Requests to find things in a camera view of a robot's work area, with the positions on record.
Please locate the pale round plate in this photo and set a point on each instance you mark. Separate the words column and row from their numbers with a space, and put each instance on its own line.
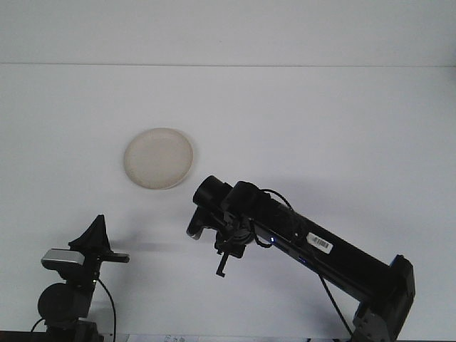
column 158, row 158

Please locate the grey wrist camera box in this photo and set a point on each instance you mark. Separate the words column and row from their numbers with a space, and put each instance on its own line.
column 62, row 257
column 196, row 226

